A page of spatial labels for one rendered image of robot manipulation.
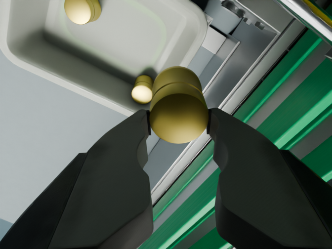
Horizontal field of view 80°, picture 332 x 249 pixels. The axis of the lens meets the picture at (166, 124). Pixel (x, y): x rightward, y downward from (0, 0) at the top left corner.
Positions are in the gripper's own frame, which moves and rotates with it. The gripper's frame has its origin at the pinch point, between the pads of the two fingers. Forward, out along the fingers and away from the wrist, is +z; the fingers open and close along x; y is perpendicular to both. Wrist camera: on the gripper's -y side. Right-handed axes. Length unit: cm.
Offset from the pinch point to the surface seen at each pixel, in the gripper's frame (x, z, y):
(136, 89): -5.8, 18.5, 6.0
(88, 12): -10.7, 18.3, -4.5
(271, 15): 9.3, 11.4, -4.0
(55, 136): -26.3, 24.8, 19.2
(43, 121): -27.3, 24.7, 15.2
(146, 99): -4.4, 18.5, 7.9
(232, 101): 7.1, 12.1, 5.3
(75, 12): -12.3, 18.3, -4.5
